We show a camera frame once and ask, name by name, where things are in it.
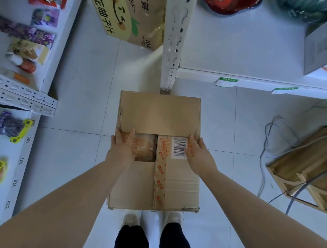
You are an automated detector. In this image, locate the person's left hand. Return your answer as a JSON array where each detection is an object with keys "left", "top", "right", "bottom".
[{"left": 106, "top": 128, "right": 136, "bottom": 168}]

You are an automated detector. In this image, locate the person's right hand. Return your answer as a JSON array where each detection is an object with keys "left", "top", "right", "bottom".
[{"left": 184, "top": 135, "right": 218, "bottom": 177}]

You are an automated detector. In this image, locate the brown taped cardboard box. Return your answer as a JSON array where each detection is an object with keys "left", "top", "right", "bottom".
[{"left": 107, "top": 90, "right": 202, "bottom": 213}]

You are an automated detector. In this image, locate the person's left forearm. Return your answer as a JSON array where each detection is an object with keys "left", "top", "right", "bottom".
[{"left": 0, "top": 156, "right": 133, "bottom": 248}]

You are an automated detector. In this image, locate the person's right forearm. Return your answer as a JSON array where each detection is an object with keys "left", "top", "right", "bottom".
[{"left": 202, "top": 169, "right": 327, "bottom": 248}]

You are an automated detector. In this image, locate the person's right shoe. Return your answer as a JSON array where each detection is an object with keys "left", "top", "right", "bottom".
[{"left": 165, "top": 211, "right": 183, "bottom": 227}]

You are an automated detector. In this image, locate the person's shoe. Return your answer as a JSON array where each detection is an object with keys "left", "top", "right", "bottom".
[
  {"left": 165, "top": 211, "right": 183, "bottom": 227},
  {"left": 122, "top": 211, "right": 142, "bottom": 228}
]

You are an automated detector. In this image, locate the green and white price label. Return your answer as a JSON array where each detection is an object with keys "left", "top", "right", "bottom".
[
  {"left": 215, "top": 77, "right": 239, "bottom": 88},
  {"left": 271, "top": 87, "right": 299, "bottom": 95}
]

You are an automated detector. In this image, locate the person's left shoe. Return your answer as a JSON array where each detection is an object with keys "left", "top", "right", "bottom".
[{"left": 122, "top": 211, "right": 142, "bottom": 228}]

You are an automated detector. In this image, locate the person's right leg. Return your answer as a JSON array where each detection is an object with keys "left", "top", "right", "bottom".
[{"left": 159, "top": 222, "right": 191, "bottom": 248}]

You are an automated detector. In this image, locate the person's leg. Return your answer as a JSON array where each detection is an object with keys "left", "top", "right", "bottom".
[
  {"left": 159, "top": 222, "right": 191, "bottom": 248},
  {"left": 114, "top": 225, "right": 150, "bottom": 248}
]

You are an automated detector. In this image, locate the person's left leg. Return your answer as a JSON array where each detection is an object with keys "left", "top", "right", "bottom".
[{"left": 114, "top": 225, "right": 150, "bottom": 248}]

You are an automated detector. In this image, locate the white shelf rack with labels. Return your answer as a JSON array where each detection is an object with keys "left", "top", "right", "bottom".
[{"left": 159, "top": 0, "right": 327, "bottom": 99}]

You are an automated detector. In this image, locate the white shelf rack with numbers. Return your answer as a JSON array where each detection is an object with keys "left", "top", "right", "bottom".
[{"left": 0, "top": 0, "right": 83, "bottom": 218}]

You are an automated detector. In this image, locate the yellow printed drink carton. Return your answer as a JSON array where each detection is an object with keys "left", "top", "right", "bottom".
[{"left": 91, "top": 0, "right": 167, "bottom": 49}]

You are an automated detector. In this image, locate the purple packet with yellow hanger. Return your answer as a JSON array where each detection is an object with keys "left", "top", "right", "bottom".
[{"left": 0, "top": 111, "right": 35, "bottom": 144}]

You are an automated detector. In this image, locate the orange tube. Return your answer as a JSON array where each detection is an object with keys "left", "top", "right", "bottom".
[{"left": 0, "top": 67, "right": 30, "bottom": 86}]

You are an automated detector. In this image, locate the orange bottle with white cap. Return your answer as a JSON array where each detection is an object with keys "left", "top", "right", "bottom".
[{"left": 5, "top": 52, "right": 36, "bottom": 74}]

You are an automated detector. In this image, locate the yellow-green packet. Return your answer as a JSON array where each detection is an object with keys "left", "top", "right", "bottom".
[{"left": 0, "top": 157, "right": 8, "bottom": 183}]

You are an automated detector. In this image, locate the yellow snack packet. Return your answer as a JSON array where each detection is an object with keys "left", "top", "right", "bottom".
[{"left": 9, "top": 38, "right": 49, "bottom": 65}]

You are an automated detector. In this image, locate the red plastic basin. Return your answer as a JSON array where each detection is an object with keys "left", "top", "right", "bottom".
[{"left": 203, "top": 0, "right": 264, "bottom": 16}]

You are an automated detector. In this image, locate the long purple snack packet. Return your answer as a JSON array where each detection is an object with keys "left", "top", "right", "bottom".
[{"left": 0, "top": 16, "right": 56, "bottom": 49}]

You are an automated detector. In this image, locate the small purple snack packet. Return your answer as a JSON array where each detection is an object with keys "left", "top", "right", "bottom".
[{"left": 30, "top": 8, "right": 61, "bottom": 28}]

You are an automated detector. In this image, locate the red snack packet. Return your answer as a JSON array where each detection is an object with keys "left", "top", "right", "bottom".
[{"left": 28, "top": 0, "right": 68, "bottom": 10}]

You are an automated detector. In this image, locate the grey cardboard box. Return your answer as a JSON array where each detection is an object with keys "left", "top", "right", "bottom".
[{"left": 303, "top": 21, "right": 327, "bottom": 75}]

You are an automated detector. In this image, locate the teal plastic basin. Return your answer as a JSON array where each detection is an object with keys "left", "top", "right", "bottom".
[{"left": 277, "top": 0, "right": 327, "bottom": 23}]

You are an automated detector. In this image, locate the grey cable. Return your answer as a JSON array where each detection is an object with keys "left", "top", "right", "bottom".
[{"left": 258, "top": 105, "right": 327, "bottom": 198}]

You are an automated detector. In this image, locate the wooden frame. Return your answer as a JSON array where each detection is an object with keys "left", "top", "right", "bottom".
[{"left": 266, "top": 126, "right": 327, "bottom": 214}]

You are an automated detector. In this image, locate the dark blue cable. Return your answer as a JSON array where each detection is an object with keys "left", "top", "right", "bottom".
[{"left": 268, "top": 172, "right": 327, "bottom": 215}]

